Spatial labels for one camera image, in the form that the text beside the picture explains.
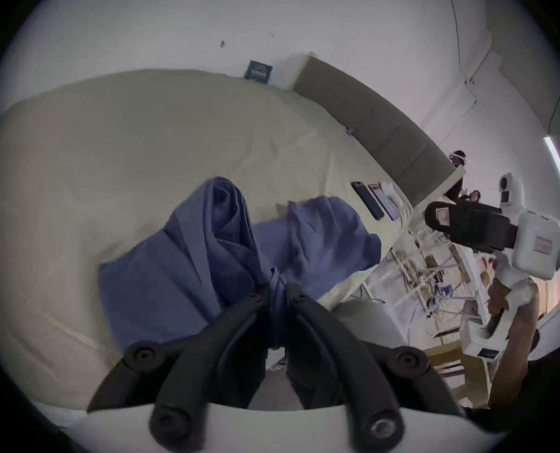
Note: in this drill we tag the dark blue shirt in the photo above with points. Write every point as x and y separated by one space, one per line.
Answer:
176 276

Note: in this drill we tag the phone with lit screen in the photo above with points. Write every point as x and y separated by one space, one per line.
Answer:
384 202

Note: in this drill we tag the black phone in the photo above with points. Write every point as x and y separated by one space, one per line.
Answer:
367 201

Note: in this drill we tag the bed with beige sheet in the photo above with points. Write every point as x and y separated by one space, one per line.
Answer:
119 158

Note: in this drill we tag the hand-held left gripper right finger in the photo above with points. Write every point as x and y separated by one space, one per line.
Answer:
336 347

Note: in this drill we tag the person's right forearm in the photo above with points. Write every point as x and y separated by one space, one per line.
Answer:
511 371

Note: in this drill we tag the small dark teal box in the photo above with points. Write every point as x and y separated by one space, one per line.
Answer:
258 70

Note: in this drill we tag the cardboard carton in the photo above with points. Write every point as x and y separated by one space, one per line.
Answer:
468 380

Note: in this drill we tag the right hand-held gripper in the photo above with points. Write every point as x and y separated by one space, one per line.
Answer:
539 243

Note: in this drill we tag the person's right hand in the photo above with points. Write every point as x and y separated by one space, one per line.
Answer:
501 300

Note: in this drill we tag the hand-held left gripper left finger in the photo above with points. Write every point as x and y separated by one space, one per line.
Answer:
204 352

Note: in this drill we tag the grey padded headboard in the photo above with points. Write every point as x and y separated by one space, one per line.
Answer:
379 125

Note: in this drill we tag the cluttered white table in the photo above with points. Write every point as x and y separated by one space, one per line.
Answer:
431 276

